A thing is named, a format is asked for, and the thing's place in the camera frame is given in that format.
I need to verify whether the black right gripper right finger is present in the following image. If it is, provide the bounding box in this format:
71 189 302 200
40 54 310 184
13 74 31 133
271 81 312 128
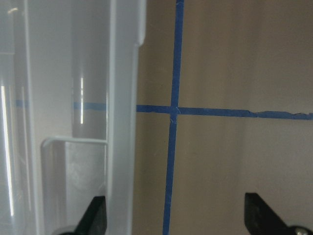
245 192 313 235

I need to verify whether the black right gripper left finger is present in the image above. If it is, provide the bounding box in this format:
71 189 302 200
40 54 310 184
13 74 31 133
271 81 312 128
61 196 107 235

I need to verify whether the clear plastic box lid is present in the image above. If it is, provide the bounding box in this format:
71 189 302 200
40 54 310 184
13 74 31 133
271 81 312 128
0 0 147 235

